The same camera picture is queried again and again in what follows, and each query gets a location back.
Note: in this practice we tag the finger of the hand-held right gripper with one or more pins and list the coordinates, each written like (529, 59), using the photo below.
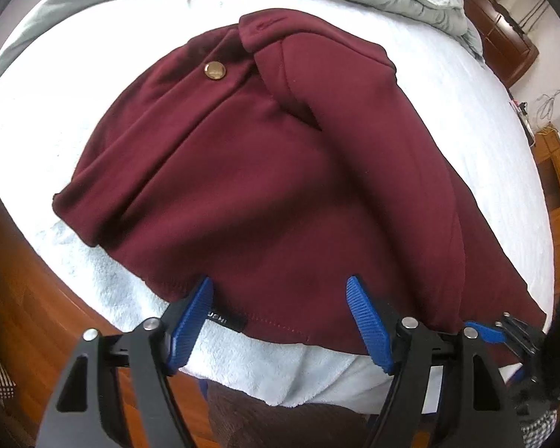
(485, 331)

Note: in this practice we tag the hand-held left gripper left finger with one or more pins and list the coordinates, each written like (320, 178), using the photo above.
(193, 322)

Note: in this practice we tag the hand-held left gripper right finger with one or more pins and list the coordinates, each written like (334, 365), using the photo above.
(368, 326)

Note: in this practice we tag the maroon pants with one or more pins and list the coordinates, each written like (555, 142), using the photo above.
(261, 172)

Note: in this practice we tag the person's right forearm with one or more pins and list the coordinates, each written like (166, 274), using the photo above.
(539, 424)

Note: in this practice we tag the white fleece bed blanket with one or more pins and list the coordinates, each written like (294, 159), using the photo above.
(471, 126)

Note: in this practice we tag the dark wooden headboard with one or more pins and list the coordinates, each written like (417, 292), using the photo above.
(504, 32)

